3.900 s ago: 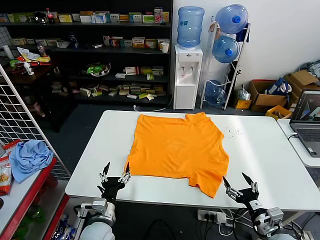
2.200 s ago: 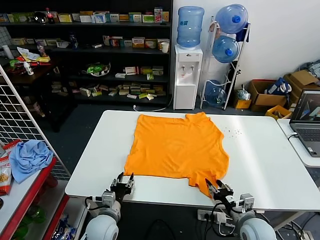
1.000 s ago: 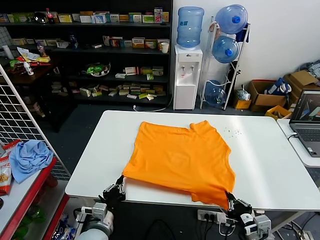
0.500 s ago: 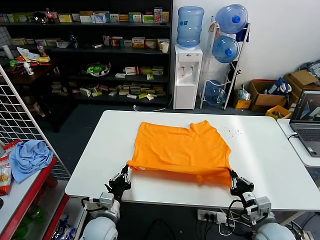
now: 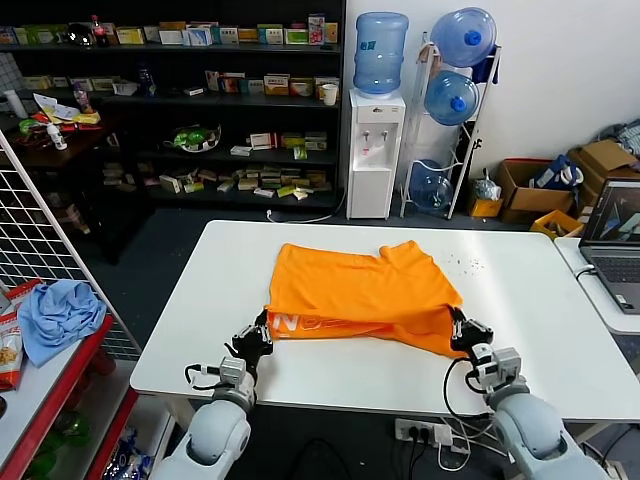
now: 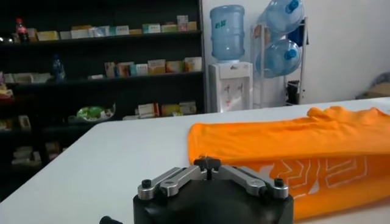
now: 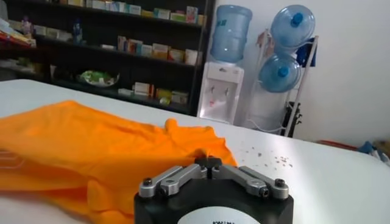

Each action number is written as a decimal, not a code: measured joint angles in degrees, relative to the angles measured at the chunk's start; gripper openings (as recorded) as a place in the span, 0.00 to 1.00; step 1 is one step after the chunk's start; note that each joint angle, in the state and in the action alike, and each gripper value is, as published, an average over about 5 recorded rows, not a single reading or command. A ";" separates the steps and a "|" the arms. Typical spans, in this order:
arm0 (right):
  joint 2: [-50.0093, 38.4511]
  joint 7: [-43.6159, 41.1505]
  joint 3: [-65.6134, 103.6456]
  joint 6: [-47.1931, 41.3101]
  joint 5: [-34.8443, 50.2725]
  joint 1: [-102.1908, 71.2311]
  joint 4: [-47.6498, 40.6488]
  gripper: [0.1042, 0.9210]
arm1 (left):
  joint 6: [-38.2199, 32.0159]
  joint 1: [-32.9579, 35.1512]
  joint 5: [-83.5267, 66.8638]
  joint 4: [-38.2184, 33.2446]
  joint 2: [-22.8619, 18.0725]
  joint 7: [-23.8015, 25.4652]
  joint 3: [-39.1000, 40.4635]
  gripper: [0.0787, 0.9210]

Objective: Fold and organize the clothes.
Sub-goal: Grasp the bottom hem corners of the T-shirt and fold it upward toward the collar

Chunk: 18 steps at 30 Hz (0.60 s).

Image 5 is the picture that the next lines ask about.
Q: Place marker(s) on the yellow green medicine box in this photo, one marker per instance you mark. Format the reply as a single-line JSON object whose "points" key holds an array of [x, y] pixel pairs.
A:
{"points": [[130, 36]]}

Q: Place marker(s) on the green plastic bottle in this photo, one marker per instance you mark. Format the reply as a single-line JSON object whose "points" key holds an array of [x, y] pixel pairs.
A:
{"points": [[72, 430]]}

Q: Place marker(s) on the closed cardboard box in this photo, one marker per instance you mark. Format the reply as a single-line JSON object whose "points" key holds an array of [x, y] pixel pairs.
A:
{"points": [[605, 157]]}

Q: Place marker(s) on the yellow plastic crate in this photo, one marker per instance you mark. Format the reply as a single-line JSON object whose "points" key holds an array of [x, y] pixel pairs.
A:
{"points": [[557, 225]]}

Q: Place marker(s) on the dark wooden table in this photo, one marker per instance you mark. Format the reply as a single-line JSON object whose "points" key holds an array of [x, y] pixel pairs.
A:
{"points": [[75, 150]]}

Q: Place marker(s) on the open cardboard box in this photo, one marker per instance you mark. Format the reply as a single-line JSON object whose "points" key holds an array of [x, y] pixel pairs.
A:
{"points": [[540, 197]]}

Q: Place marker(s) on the white plastic bottle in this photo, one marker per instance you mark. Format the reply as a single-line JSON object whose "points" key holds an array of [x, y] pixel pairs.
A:
{"points": [[57, 139]]}

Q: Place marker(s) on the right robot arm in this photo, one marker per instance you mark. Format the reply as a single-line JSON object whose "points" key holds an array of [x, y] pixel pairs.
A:
{"points": [[530, 430]]}

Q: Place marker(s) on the white paper cup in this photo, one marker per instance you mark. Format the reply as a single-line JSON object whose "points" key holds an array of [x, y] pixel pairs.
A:
{"points": [[330, 96]]}

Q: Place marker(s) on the dark blue bottle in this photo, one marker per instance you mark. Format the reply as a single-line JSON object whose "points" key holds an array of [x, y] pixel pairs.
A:
{"points": [[146, 82]]}

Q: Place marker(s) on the grey blue clothes pile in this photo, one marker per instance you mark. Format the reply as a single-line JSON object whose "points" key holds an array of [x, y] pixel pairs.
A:
{"points": [[625, 137]]}

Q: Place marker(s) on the white metal jug rack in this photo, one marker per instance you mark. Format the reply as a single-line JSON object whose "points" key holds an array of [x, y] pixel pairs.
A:
{"points": [[455, 200]]}

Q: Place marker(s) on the blue shopping bag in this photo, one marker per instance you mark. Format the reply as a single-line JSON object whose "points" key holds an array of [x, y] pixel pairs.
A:
{"points": [[555, 175]]}

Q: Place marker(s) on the blue plastic water jug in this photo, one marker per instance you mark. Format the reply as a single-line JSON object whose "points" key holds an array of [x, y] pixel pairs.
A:
{"points": [[431, 187], [462, 37], [450, 100], [380, 55]]}

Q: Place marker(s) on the white water dispenser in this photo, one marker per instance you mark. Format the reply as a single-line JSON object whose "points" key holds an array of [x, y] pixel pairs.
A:
{"points": [[370, 170]]}

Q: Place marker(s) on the bowl of green fruit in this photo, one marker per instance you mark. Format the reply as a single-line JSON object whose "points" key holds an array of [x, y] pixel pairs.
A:
{"points": [[192, 140]]}

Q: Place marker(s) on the black shelf unit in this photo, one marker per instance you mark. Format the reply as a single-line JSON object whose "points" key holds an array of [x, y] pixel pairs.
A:
{"points": [[225, 125]]}

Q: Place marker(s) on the yellow snack bag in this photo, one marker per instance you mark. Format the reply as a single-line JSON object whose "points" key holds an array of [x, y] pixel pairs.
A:
{"points": [[85, 118]]}

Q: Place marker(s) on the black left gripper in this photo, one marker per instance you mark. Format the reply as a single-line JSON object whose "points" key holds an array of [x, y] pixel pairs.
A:
{"points": [[247, 345]]}

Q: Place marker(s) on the orange t-shirt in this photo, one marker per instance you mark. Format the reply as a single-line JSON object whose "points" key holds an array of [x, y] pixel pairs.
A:
{"points": [[360, 285]]}

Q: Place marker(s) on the white power strip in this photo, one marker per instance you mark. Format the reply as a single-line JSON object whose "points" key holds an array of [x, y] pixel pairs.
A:
{"points": [[422, 432]]}

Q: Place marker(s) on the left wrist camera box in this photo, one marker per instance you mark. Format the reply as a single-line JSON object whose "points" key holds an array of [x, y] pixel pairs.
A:
{"points": [[232, 371]]}

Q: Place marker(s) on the pink white carton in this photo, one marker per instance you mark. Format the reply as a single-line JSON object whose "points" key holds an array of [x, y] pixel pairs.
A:
{"points": [[316, 30]]}

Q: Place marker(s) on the blue white medicine box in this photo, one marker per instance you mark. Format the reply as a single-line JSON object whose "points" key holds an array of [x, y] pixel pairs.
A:
{"points": [[197, 36]]}

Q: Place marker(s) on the light blue cloth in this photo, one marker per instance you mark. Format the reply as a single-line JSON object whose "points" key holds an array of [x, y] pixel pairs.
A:
{"points": [[60, 320]]}

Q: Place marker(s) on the small yellow box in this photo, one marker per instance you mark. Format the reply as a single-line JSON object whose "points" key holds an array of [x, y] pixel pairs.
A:
{"points": [[487, 207]]}

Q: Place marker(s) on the cola bottle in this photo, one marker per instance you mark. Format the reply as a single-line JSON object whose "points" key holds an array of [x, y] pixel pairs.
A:
{"points": [[101, 34]]}

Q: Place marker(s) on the black shiny helmet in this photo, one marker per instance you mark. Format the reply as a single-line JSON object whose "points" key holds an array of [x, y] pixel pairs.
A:
{"points": [[80, 35]]}

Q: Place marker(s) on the purple bottle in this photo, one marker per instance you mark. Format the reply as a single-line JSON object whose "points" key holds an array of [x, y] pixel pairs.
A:
{"points": [[83, 100]]}

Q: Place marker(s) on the red white snack pack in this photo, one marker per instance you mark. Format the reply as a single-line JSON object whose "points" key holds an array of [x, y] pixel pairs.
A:
{"points": [[22, 292]]}

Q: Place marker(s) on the red white flat box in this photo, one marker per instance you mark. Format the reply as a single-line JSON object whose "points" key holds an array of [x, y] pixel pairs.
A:
{"points": [[263, 141]]}

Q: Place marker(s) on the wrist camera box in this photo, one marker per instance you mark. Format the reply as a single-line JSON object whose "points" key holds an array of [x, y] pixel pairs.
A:
{"points": [[232, 371], [505, 362]]}

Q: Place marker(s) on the white cylinder container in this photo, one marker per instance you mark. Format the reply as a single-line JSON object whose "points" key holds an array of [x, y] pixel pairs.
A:
{"points": [[13, 104]]}

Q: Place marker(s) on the blue white package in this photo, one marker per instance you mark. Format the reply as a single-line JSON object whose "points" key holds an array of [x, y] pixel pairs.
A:
{"points": [[127, 460]]}

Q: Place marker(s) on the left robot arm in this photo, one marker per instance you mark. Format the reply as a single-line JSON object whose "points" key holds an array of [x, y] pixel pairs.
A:
{"points": [[215, 435]]}

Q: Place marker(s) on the red and white shelf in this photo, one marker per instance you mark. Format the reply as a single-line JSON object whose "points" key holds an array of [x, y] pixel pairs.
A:
{"points": [[40, 390]]}

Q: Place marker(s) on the orange white medicine box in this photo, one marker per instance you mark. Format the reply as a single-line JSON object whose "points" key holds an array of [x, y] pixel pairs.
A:
{"points": [[277, 86]]}

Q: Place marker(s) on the clear plastic bag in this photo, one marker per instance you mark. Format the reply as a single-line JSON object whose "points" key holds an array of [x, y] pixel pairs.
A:
{"points": [[487, 187]]}

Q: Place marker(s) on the orange snack bag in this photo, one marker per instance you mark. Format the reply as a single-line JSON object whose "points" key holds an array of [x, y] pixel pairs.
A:
{"points": [[10, 355]]}

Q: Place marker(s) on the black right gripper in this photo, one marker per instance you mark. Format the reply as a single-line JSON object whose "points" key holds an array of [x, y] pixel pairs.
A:
{"points": [[470, 337]]}

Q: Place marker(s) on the grey laptop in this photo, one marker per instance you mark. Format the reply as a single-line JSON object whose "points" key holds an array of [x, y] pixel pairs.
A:
{"points": [[612, 270]]}

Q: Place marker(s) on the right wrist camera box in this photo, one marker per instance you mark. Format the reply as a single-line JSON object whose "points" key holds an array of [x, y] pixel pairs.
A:
{"points": [[505, 362]]}

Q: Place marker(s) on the white mesh basket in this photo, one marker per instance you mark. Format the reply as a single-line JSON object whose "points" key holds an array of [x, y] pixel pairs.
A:
{"points": [[125, 89]]}

